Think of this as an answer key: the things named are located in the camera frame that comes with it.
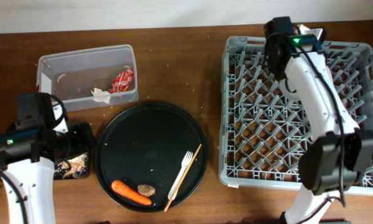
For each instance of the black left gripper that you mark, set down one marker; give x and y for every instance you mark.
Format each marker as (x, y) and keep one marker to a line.
(83, 135)

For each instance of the white paper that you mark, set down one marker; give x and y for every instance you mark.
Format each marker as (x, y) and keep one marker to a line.
(101, 96)

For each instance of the orange carrot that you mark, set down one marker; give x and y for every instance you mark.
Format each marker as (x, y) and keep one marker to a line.
(122, 189)

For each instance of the red snack wrapper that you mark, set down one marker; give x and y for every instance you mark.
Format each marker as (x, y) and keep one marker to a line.
(122, 82)

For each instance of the brown cookie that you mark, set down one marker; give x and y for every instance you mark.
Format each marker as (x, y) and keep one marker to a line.
(146, 190)

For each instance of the white plastic fork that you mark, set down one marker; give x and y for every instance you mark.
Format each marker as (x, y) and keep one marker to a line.
(184, 164)

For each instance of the wooden chopstick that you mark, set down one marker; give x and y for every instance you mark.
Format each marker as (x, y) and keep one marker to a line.
(182, 178)

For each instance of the grey plate with food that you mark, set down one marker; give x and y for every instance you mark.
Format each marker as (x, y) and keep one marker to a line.
(291, 92)

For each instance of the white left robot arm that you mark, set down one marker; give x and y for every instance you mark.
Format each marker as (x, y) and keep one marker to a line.
(30, 200)

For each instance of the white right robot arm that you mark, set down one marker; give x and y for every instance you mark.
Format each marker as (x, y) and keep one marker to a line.
(341, 151)

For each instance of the clear plastic waste bin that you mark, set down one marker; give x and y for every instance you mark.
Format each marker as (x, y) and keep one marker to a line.
(71, 76)

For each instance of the grey plastic dishwasher rack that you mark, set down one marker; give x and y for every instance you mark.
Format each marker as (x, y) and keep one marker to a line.
(263, 134)

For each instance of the black rectangular tray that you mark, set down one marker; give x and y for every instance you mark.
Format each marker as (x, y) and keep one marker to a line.
(28, 150)

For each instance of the pile of rice and scraps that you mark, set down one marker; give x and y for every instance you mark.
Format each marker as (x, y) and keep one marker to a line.
(76, 168)

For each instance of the round black tray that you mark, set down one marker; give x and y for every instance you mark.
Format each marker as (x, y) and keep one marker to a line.
(145, 144)

